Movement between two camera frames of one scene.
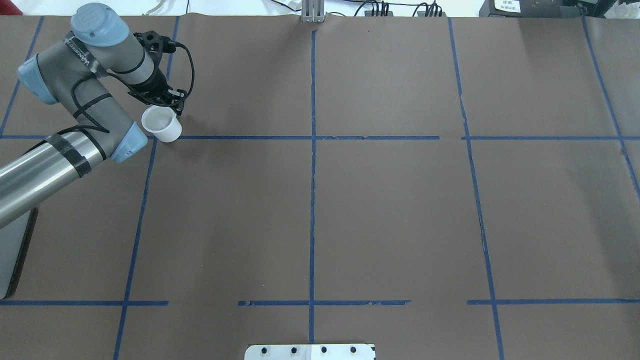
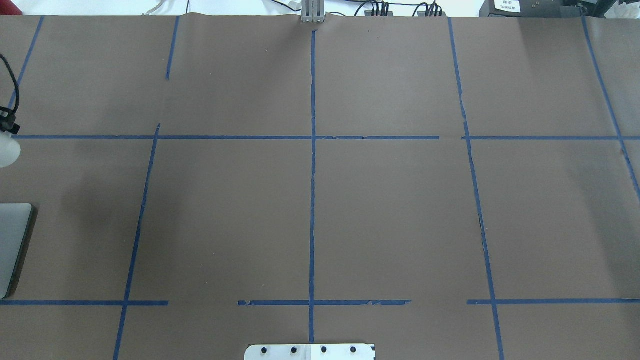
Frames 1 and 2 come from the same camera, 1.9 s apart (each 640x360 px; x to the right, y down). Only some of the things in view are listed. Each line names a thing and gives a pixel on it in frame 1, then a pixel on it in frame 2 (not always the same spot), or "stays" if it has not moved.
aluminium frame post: x=312 y=11 stays
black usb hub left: x=369 y=13 stays
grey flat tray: x=14 y=238 stays
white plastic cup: x=162 y=121 -> x=10 y=150
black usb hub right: x=420 y=14 stays
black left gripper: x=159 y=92 -> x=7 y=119
